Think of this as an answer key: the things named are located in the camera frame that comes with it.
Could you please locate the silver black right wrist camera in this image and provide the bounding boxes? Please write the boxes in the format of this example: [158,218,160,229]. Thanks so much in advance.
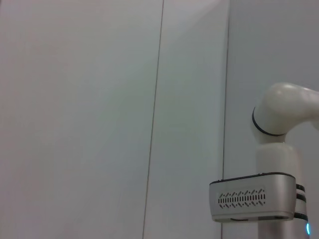
[208,172,297,223]

